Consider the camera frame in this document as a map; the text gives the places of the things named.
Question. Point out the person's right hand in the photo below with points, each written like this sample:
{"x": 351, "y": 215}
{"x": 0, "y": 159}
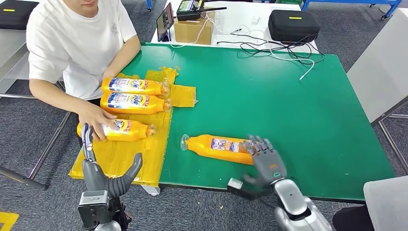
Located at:
{"x": 95, "y": 119}

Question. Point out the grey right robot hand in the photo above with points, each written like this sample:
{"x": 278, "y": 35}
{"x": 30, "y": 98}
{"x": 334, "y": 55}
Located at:
{"x": 267, "y": 165}

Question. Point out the person's left hand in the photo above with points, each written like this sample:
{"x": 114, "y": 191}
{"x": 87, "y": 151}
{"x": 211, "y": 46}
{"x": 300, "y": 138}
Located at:
{"x": 107, "y": 77}

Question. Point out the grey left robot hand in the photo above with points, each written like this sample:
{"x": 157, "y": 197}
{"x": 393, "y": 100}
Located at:
{"x": 95, "y": 178}

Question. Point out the orange detergent bottle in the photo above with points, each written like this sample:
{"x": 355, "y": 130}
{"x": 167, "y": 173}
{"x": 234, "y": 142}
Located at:
{"x": 127, "y": 109}
{"x": 127, "y": 91}
{"x": 204, "y": 148}
{"x": 130, "y": 132}

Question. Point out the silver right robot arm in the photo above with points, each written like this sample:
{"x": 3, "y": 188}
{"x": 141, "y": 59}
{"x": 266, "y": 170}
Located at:
{"x": 296, "y": 207}

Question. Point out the person's left forearm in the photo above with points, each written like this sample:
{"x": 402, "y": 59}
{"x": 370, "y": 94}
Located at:
{"x": 126, "y": 54}

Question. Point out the person's right forearm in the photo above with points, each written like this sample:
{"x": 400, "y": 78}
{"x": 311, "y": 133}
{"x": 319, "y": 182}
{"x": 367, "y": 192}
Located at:
{"x": 54, "y": 95}

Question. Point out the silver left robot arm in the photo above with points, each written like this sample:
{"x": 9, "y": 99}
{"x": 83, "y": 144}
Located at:
{"x": 118, "y": 220}

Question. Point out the yellow tape mat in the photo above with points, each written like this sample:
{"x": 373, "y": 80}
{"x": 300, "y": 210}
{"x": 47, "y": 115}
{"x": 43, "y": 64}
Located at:
{"x": 134, "y": 156}

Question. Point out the person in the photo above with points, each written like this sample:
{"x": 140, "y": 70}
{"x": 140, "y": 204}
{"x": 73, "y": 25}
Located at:
{"x": 76, "y": 41}
{"x": 385, "y": 204}

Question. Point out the white table foot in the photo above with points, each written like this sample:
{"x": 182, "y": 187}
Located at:
{"x": 152, "y": 190}

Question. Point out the black tablet on stand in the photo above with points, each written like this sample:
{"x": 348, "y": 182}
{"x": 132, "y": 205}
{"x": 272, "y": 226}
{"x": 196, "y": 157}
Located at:
{"x": 165, "y": 20}

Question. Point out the brown cardboard box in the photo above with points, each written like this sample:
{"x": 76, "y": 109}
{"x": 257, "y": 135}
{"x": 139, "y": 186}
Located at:
{"x": 192, "y": 32}

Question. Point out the grey metal table with legs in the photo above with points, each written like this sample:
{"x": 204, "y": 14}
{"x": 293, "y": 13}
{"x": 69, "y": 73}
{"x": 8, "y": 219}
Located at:
{"x": 9, "y": 47}

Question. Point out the black remote controller with antenna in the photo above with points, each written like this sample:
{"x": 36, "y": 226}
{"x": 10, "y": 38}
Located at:
{"x": 188, "y": 9}

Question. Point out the black zip case yellow tag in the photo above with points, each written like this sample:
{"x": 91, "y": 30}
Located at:
{"x": 293, "y": 27}
{"x": 16, "y": 16}

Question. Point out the white table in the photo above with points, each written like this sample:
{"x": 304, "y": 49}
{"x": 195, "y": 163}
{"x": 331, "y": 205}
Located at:
{"x": 237, "y": 12}

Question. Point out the small white adapter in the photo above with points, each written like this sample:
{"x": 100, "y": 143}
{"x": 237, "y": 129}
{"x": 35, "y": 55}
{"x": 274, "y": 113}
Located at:
{"x": 255, "y": 19}

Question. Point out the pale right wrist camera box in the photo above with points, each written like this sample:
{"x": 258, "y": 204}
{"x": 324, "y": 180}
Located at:
{"x": 236, "y": 185}

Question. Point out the blue cart frame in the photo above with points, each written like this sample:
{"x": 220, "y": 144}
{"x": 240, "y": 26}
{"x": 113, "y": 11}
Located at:
{"x": 149, "y": 3}
{"x": 390, "y": 4}

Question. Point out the grey table with metal frame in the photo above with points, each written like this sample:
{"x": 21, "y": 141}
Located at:
{"x": 377, "y": 63}

